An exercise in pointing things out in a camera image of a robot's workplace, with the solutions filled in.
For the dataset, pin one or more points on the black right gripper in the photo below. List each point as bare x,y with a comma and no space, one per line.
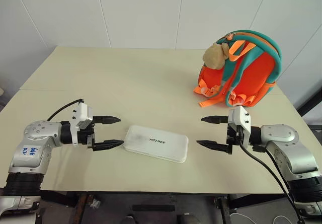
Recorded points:
232,136

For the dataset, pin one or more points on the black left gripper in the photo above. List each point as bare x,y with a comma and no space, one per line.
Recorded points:
86,137

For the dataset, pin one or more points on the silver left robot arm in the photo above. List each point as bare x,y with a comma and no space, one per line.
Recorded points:
37,136

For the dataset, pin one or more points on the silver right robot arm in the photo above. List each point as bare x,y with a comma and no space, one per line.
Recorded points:
289,146

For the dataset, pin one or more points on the white pencil case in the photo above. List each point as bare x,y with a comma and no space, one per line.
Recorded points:
156,143

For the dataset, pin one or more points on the orange and teal backpack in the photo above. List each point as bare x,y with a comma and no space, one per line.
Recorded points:
254,70

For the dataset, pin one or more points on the beige plush toy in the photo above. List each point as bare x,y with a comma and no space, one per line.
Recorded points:
215,55

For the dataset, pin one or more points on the clear plastic piece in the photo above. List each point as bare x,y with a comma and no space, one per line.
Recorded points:
95,204

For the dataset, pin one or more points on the white sticker blue writing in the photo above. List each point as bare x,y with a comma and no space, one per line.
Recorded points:
29,152

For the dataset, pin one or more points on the dark rounded shape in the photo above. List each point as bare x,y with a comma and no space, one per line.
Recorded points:
129,220

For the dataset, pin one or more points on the black metal stand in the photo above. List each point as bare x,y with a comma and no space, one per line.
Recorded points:
310,95

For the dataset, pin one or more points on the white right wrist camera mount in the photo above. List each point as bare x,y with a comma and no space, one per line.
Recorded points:
241,119

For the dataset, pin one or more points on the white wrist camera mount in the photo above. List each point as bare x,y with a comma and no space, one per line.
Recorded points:
81,113
241,119

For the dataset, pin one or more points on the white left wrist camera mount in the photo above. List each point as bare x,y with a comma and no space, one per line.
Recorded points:
81,113

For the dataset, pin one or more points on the black table frame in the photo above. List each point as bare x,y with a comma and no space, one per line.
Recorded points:
63,198

